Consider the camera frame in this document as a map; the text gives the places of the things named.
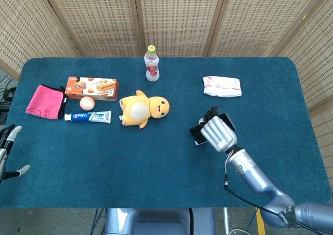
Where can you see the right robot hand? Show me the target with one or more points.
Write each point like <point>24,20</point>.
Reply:
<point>218,133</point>

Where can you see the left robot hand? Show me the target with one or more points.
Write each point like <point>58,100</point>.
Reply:
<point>2,154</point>

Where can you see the black smartphone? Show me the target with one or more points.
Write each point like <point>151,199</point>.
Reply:
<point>196,133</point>

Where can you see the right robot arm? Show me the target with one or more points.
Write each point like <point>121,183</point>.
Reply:
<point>260,180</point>

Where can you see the white wet wipes pack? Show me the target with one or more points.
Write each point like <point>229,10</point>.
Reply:
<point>222,86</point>

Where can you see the pink cloth with black trim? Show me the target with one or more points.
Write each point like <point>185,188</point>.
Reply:
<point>45,102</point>

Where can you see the yellow plush toy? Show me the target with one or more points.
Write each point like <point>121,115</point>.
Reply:
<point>140,110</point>

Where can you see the metal table leg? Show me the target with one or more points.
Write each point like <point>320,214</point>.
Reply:
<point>227,219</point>

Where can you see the blue white toothpaste tube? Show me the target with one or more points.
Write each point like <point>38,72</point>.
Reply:
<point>88,117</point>

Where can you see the blue table cloth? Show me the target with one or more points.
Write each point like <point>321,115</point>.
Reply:
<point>130,167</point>

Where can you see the peach drink bottle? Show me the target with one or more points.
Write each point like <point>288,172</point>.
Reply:
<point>152,65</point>

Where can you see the peach coloured ball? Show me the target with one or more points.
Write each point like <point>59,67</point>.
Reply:
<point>87,103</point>

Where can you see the grey-blue robot torso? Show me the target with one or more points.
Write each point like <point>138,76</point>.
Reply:
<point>156,222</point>

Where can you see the orange biscuit box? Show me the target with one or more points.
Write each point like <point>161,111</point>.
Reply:
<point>91,87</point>

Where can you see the bamboo folding screen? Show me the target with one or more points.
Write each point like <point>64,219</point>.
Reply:
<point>177,18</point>

